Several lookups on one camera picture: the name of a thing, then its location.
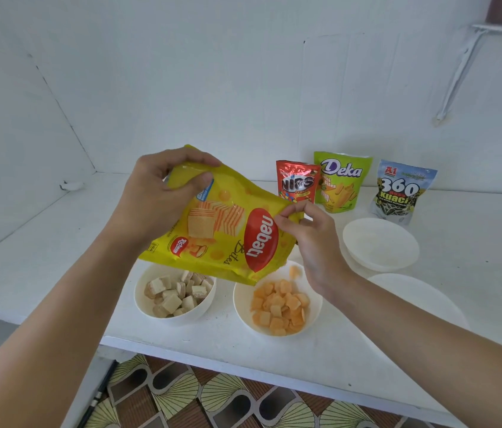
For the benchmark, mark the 360 Kuaci seed bag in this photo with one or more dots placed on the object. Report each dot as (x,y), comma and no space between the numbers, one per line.
(402,191)

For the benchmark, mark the person's right forearm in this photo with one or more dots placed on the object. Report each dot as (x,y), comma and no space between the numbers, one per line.
(433,361)

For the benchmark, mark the green snack bag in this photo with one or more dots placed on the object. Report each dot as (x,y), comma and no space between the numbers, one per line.
(344,182)

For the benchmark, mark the person's left hand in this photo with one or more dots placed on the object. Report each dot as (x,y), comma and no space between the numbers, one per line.
(148,205)

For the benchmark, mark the yellow snack bag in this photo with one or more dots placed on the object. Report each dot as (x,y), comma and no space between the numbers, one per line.
(228,236)

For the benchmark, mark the person's right hand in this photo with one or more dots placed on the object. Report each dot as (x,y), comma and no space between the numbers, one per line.
(322,258)

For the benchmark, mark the person's left forearm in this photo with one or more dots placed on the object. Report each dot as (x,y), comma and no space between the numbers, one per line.
(41,338)

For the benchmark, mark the white round bowl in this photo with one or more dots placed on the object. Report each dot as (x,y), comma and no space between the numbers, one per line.
(242,303)
(416,294)
(380,242)
(140,296)

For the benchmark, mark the red Nips candy bag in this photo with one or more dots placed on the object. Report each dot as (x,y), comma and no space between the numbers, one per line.
(297,182)

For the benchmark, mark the white shelf bracket strut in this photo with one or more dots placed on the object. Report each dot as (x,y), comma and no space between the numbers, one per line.
(458,75)

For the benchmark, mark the thin black pole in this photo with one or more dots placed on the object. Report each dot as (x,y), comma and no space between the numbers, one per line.
(99,392)

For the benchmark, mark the pile of beige wafer cubes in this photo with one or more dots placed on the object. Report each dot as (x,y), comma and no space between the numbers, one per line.
(175,294)

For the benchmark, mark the pile of orange wafer cubes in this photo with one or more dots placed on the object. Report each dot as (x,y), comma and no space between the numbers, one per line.
(277,307)

